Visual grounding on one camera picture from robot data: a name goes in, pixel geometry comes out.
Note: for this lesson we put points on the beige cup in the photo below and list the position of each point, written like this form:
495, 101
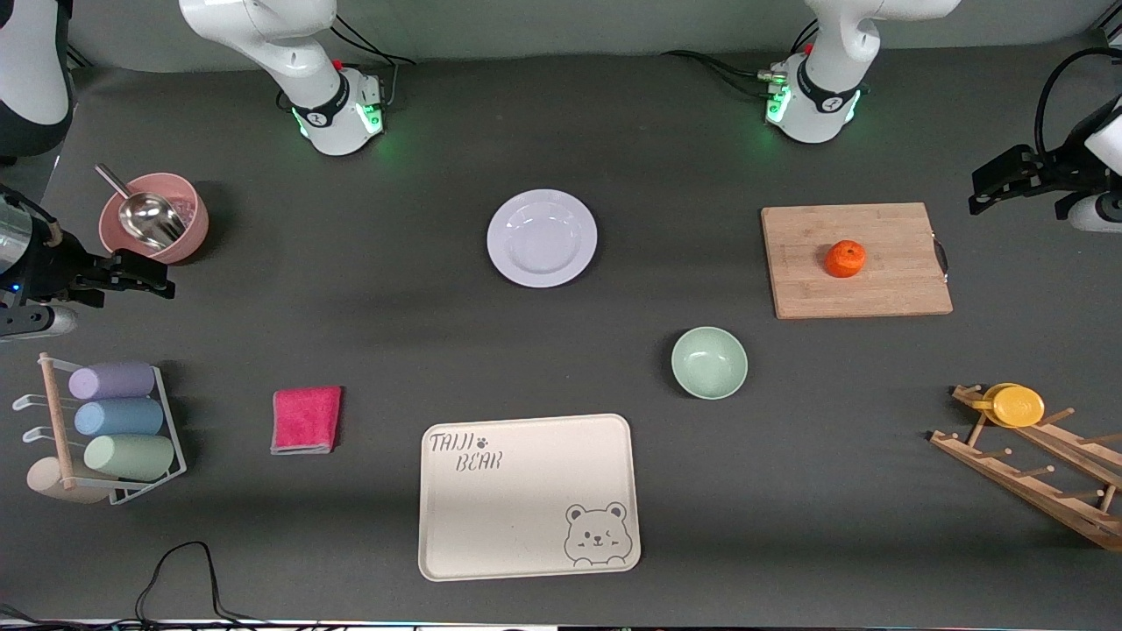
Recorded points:
44, 482

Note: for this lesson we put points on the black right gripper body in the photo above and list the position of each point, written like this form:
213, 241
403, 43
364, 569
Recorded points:
54, 268

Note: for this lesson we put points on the green cup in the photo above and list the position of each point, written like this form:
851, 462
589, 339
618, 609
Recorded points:
130, 457

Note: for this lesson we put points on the purple cup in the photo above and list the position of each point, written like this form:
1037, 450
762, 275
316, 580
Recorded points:
112, 381

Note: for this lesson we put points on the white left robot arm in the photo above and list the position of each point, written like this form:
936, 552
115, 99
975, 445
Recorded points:
833, 88

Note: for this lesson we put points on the light green bowl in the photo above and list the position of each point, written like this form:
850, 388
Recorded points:
709, 363

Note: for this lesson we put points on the wooden peg drying rack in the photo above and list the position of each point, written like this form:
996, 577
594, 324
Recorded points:
1034, 486

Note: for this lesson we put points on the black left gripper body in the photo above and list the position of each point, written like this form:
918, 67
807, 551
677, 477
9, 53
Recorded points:
1054, 169

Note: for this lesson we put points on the pink bowl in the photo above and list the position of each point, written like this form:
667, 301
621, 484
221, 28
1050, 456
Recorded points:
195, 226

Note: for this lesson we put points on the cream bear print tray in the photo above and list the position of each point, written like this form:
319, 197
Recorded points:
517, 517

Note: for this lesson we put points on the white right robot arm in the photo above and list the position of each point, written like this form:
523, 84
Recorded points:
263, 26

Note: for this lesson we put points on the wooden cutting board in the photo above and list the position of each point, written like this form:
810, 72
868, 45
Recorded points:
806, 280

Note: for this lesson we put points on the white round plate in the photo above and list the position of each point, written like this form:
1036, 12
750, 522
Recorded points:
542, 238

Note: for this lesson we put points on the blue cup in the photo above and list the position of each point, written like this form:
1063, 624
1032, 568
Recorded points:
118, 417

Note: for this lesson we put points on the orange fruit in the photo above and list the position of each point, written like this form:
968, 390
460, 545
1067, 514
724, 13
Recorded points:
845, 258

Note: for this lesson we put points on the pink folded cloth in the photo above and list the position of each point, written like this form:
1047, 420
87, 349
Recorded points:
306, 421

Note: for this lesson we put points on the yellow cup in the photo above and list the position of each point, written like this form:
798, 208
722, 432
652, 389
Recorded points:
1017, 406

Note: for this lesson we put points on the metal scoop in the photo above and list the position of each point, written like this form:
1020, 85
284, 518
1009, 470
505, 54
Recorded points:
149, 215

